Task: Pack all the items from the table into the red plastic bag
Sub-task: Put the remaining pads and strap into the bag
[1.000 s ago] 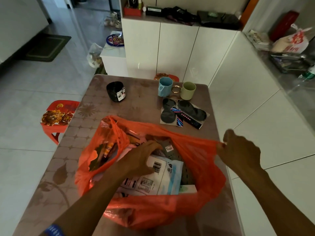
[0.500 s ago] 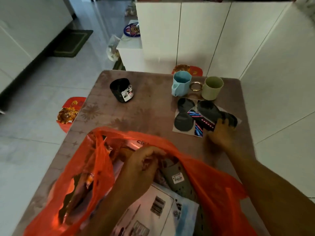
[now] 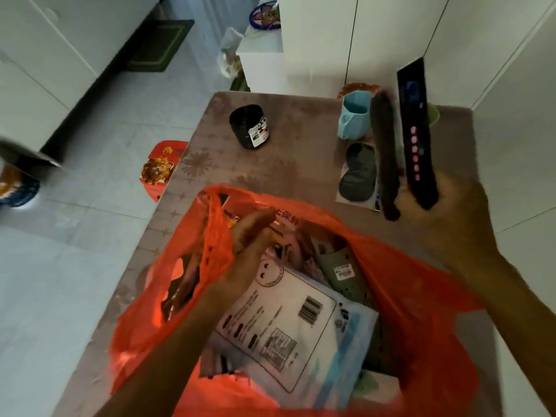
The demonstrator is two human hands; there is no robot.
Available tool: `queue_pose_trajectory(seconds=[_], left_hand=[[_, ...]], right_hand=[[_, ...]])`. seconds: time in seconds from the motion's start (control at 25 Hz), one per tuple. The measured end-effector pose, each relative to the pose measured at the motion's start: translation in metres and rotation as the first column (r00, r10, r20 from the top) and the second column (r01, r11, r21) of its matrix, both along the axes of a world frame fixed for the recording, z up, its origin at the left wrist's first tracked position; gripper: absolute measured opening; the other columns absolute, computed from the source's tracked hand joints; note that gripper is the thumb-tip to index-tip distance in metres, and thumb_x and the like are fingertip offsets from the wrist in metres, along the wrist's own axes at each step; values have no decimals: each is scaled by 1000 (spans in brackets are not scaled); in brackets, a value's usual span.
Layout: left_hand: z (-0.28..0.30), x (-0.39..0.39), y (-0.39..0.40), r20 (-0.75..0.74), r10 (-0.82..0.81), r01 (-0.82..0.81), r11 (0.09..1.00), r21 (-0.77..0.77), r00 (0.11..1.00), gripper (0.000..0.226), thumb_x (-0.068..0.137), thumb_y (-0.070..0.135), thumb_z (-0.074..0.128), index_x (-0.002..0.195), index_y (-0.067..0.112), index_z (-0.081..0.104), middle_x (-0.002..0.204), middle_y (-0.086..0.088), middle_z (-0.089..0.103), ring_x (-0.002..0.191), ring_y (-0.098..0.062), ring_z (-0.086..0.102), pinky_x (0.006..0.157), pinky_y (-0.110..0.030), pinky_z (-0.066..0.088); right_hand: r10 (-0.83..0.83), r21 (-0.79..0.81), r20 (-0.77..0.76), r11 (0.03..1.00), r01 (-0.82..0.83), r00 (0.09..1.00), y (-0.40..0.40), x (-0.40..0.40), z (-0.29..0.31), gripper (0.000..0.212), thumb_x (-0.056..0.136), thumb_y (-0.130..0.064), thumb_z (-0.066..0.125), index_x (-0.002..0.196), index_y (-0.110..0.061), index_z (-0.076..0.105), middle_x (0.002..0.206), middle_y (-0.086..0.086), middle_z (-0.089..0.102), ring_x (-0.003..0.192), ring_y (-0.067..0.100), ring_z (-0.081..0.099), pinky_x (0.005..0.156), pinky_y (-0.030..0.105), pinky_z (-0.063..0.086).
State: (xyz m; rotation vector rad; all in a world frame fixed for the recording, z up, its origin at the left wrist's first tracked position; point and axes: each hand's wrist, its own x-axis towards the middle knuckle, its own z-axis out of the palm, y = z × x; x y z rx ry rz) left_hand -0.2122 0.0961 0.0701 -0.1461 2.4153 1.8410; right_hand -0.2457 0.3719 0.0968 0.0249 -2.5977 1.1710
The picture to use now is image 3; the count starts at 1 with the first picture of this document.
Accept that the white blue soft pouch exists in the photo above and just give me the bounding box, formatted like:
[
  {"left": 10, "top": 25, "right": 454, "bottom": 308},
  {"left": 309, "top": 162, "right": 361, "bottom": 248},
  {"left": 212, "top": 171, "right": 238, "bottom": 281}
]
[{"left": 207, "top": 255, "right": 379, "bottom": 409}]

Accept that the dark brown fuzzy strip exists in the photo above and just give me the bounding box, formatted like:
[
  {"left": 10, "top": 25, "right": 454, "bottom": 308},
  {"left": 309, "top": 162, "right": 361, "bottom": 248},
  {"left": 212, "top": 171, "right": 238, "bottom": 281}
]
[{"left": 370, "top": 90, "right": 401, "bottom": 222}]

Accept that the blue plastic cup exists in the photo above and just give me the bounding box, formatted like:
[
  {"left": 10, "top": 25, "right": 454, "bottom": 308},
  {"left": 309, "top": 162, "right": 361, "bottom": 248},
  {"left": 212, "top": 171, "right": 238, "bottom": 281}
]
[{"left": 338, "top": 90, "right": 374, "bottom": 141}]

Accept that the blue round container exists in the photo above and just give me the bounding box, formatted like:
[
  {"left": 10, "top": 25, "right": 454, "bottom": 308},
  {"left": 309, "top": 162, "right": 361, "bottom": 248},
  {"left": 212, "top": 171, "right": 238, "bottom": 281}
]
[{"left": 0, "top": 162, "right": 41, "bottom": 208}]

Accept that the brown patterned table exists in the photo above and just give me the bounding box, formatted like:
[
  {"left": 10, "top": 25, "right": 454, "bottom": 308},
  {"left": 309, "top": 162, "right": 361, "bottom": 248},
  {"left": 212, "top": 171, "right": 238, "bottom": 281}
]
[{"left": 52, "top": 90, "right": 504, "bottom": 417}]

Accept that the person's right hand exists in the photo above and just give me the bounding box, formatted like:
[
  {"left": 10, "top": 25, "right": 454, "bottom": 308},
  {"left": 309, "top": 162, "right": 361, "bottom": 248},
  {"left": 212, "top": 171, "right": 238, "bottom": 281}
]
[{"left": 395, "top": 171, "right": 500, "bottom": 274}]

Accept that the white counter cabinet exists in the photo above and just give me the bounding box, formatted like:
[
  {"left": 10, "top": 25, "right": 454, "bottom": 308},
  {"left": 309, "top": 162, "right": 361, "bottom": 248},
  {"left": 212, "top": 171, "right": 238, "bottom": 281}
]
[{"left": 471, "top": 3, "right": 556, "bottom": 417}]

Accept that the grey eye mask card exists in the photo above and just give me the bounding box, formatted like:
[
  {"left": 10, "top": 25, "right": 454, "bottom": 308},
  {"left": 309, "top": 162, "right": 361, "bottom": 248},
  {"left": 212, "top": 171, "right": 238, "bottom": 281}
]
[{"left": 335, "top": 142, "right": 379, "bottom": 211}]

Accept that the clear plastic bag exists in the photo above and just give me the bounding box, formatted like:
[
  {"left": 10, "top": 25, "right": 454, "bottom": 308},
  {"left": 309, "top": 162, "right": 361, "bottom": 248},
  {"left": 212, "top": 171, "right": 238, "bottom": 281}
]
[{"left": 217, "top": 26, "right": 245, "bottom": 79}]

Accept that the blue rimmed plate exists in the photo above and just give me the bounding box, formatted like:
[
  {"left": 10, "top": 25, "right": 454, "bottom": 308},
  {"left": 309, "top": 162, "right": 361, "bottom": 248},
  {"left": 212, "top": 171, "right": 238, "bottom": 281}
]
[{"left": 248, "top": 0, "right": 281, "bottom": 31}]

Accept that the tall white cabinet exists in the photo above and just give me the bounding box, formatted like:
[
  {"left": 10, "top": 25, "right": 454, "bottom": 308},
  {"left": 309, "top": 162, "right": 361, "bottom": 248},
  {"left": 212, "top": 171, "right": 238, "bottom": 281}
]
[{"left": 277, "top": 0, "right": 556, "bottom": 110}]

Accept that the grey-green perforated cylinder case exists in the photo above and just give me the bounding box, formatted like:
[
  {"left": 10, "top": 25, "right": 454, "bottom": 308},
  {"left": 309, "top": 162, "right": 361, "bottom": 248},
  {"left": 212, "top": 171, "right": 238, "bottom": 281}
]
[{"left": 310, "top": 236, "right": 374, "bottom": 307}]

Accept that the black small packet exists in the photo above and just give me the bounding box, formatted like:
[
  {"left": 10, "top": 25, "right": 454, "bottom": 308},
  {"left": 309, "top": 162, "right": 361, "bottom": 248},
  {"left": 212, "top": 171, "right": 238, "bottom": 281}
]
[{"left": 396, "top": 57, "right": 440, "bottom": 210}]

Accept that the low white cabinet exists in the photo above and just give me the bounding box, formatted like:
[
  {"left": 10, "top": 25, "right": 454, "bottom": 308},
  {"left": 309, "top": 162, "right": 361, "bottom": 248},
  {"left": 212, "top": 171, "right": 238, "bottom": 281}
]
[{"left": 236, "top": 21, "right": 287, "bottom": 95}]

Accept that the person's right forearm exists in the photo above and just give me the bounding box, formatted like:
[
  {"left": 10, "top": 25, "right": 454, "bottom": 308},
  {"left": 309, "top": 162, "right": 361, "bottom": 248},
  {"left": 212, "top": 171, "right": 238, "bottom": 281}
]
[{"left": 451, "top": 251, "right": 556, "bottom": 417}]

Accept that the black cup with label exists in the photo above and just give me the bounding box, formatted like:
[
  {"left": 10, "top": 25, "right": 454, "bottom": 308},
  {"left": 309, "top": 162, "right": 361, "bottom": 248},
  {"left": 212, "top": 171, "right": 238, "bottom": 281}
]
[{"left": 229, "top": 104, "right": 270, "bottom": 151}]

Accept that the red plastic bag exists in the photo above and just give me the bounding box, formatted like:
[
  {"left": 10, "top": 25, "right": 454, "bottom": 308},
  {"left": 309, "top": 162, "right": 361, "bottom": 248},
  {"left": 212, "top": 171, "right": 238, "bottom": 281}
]
[{"left": 108, "top": 184, "right": 483, "bottom": 417}]

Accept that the person's left hand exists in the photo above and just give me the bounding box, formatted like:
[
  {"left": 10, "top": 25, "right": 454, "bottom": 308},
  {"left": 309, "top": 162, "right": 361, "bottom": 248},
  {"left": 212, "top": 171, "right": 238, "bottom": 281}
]
[{"left": 215, "top": 210, "right": 279, "bottom": 300}]

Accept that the person's left forearm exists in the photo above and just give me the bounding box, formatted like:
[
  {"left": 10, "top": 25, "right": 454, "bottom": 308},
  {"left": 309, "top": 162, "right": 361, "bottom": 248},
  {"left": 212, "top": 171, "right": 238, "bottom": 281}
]
[{"left": 95, "top": 286, "right": 244, "bottom": 417}]

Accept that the red plastic stool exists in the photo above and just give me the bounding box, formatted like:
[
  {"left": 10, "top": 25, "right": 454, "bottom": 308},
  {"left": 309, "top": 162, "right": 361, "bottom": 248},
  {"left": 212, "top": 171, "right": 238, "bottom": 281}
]
[
  {"left": 140, "top": 140, "right": 189, "bottom": 203},
  {"left": 336, "top": 82, "right": 381, "bottom": 100}
]

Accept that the dark green door mat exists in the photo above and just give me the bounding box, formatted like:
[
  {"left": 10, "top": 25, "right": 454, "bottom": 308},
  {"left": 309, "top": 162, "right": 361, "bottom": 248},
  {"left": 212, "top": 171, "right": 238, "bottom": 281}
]
[{"left": 126, "top": 19, "right": 195, "bottom": 73}]

